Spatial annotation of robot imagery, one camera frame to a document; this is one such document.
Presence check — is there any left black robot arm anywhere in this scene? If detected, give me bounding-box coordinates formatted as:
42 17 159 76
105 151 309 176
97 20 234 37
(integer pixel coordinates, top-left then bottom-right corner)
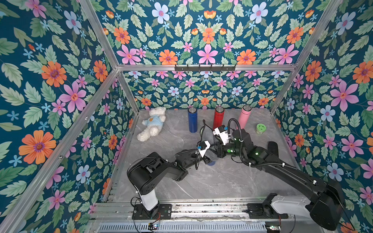
127 149 213 212

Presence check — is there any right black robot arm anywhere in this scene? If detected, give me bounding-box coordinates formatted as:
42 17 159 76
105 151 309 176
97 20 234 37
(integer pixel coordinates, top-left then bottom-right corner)
214 126 346 231

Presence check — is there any red thermos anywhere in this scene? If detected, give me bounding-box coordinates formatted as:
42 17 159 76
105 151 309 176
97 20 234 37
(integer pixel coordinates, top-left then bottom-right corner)
213 106 225 129

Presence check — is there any pink thermos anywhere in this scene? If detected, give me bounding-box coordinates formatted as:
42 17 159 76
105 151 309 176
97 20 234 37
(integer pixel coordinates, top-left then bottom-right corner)
238 105 252 129

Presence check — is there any green round lid container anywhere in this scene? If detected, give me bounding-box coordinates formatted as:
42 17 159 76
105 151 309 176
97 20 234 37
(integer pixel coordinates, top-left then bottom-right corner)
255 123 267 135

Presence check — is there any black oval case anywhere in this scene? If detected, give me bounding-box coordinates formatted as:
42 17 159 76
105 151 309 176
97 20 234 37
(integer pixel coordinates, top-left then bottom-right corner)
268 141 279 157

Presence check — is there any white teddy bear toy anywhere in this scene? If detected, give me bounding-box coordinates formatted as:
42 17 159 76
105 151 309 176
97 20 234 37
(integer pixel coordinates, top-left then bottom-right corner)
137 107 166 142

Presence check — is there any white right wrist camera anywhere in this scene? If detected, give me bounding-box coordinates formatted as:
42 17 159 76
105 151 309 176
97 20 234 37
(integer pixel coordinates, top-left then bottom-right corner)
213 125 230 145

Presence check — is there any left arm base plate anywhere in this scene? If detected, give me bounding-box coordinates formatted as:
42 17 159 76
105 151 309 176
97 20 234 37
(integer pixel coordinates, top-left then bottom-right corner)
132 204 172 220

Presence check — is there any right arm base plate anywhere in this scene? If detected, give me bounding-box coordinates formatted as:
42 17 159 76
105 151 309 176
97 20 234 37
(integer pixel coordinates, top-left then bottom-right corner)
245 203 289 219

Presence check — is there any black hook rail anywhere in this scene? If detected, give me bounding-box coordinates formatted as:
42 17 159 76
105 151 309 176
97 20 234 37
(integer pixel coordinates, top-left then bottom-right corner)
174 65 236 72

